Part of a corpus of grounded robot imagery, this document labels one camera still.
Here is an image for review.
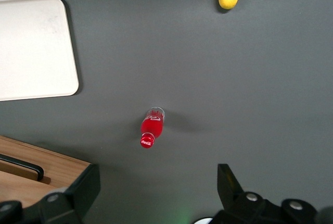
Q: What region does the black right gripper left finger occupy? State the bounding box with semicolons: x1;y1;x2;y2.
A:
39;164;101;224

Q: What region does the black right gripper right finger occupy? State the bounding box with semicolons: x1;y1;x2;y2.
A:
212;163;283;224

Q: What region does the wooden drawer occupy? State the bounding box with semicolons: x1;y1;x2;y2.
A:
0;134;92;185
0;169;57;209

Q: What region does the wooden drawer cabinet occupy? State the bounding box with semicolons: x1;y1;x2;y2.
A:
0;134;92;209

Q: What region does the red cola bottle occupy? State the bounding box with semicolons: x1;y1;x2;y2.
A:
139;106;166;150

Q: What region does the beige plastic tray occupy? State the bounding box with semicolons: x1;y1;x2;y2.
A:
0;0;80;102

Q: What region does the black metal drawer handle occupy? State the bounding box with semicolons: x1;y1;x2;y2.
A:
0;153;45;182

